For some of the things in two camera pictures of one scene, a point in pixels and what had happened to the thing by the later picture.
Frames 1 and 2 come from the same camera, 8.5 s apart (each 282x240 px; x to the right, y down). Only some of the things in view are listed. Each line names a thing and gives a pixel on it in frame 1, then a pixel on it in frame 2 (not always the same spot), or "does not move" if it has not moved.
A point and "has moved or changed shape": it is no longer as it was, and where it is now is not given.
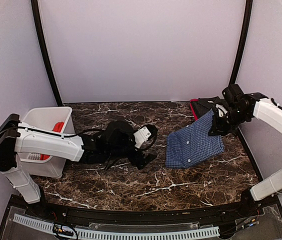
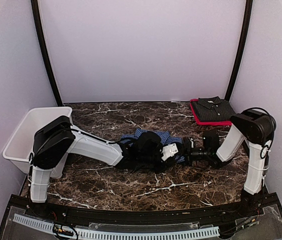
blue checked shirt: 191,144 has moved or changed shape
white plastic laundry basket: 56,120 does not move
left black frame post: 43,41 does not move
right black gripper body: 227,125 to 187,154
